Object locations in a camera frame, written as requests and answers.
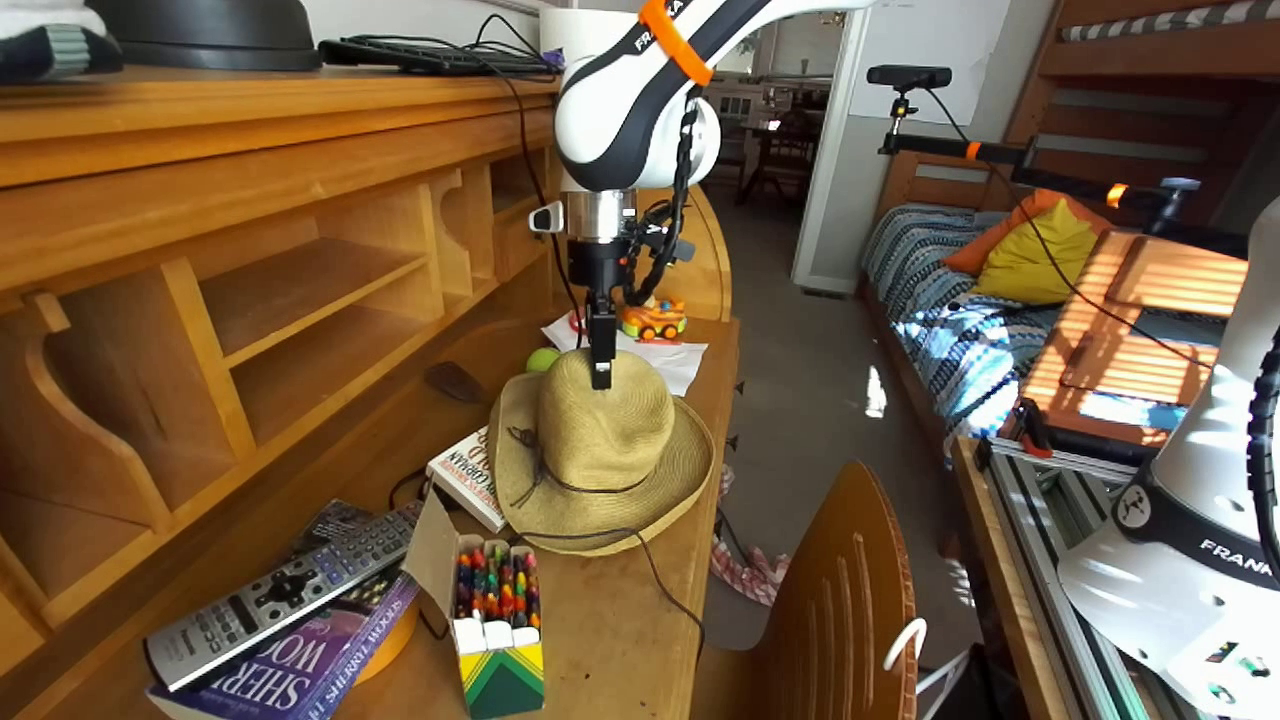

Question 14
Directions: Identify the wooden slatted board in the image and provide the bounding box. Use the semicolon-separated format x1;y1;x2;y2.
1014;227;1252;450

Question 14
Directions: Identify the striped folded cloth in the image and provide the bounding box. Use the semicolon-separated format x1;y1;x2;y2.
0;4;127;85

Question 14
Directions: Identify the wooden bunk bed frame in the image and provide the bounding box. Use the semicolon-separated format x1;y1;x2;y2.
872;0;1280;232

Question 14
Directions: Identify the striped bed bedding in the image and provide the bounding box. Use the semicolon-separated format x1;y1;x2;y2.
855;198;1072;435

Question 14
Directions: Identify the straw hat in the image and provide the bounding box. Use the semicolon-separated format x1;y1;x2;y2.
478;348;718;560

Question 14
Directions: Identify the white paper sheet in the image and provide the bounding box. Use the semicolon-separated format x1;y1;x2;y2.
534;306;710;400

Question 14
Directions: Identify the open crayon box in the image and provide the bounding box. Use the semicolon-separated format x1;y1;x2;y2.
400;491;552;720

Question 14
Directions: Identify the black bar with orange clamps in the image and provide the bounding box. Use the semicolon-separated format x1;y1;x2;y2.
877;127;1202;234

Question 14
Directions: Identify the purple paperback book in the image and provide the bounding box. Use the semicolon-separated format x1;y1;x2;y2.
145;571;424;720

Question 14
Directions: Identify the patterned cloth on floor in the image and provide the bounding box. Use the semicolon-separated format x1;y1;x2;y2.
710;531;792;610

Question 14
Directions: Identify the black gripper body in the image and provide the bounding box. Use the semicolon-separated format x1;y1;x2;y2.
566;234;630;322

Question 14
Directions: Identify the white red-lettered book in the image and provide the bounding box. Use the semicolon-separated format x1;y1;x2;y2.
424;423;511;537

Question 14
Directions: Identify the orange pillow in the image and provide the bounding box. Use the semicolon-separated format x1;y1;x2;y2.
934;184;1117;279

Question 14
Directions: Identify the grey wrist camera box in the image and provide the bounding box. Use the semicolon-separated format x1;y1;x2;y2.
524;197;576;238

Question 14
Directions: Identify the wooden roll-top desk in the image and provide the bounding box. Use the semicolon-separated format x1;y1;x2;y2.
0;65;744;720

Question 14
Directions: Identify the yellow pillow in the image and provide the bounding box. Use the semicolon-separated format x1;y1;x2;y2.
970;197;1113;306

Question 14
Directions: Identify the yellow orange toy car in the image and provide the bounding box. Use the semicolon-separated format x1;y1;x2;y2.
621;294;691;342

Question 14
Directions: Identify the black dome-shaped object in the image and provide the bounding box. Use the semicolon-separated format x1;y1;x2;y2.
84;0;325;76

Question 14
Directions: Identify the robot mounting table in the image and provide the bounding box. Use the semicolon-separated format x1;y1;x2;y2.
951;432;1162;720

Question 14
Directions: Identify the black flat electronic device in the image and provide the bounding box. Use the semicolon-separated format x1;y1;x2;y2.
317;30;563;80

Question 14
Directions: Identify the black wrist cable bundle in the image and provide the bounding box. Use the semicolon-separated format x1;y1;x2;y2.
621;90;709;313

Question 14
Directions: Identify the black cable with plug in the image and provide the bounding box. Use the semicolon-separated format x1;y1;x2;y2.
517;521;710;637

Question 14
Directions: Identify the black hanging cable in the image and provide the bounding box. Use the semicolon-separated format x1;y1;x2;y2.
473;8;591;322

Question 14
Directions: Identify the black corrugated robot hose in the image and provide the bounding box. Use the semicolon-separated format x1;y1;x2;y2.
1240;359;1280;581

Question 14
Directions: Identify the wooden chair back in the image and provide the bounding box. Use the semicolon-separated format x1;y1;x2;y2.
691;454;923;720

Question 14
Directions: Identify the black camera on tripod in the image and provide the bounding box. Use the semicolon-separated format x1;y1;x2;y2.
865;61;954;156

